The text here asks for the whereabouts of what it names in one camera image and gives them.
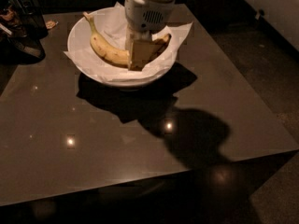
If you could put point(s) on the small crumpled wrapper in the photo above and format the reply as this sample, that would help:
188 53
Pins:
51 24

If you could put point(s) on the yellow spotted banana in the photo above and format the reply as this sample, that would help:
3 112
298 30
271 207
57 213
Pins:
113 55

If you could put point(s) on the white bowl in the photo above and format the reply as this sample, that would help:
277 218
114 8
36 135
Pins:
76 34

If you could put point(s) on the dark shoe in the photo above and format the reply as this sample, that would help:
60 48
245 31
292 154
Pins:
16 47

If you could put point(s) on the dark mesh basket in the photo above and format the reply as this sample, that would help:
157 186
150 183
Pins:
33 20

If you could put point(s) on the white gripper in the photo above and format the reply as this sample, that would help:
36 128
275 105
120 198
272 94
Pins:
146 14

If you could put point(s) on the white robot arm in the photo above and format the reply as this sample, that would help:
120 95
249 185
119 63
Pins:
144 19

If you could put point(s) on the white paper liner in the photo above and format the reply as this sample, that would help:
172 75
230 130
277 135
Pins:
90 66

